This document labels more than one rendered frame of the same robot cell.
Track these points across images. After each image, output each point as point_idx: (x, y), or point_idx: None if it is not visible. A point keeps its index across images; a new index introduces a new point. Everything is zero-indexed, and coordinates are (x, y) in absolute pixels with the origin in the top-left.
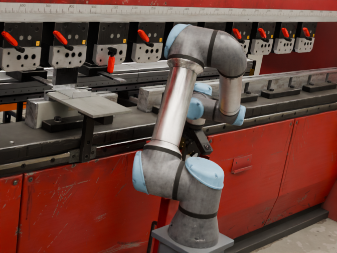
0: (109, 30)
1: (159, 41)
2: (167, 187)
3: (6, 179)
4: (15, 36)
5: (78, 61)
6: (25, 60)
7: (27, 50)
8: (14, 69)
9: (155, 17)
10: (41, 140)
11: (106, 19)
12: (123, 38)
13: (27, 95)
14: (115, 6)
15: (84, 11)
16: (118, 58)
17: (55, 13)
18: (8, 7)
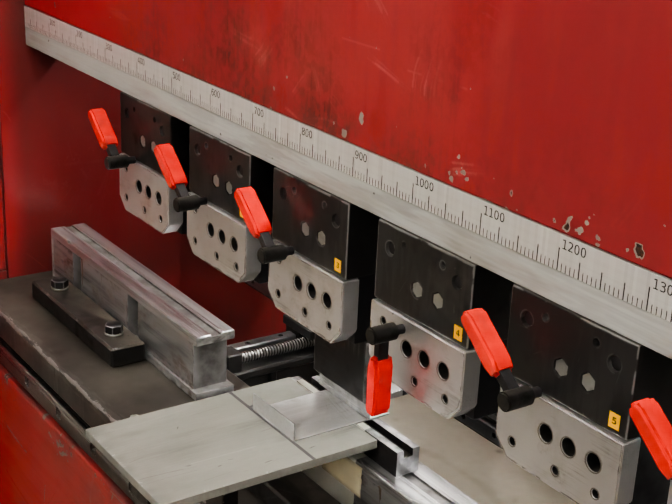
0: (407, 263)
1: (607, 424)
2: None
3: (111, 492)
4: (205, 171)
5: (325, 321)
6: (221, 245)
7: (223, 220)
8: (204, 256)
9: (586, 297)
10: None
11: (397, 219)
12: (454, 323)
13: (494, 427)
14: (425, 179)
15: (337, 161)
16: (434, 388)
17: (274, 140)
18: (194, 89)
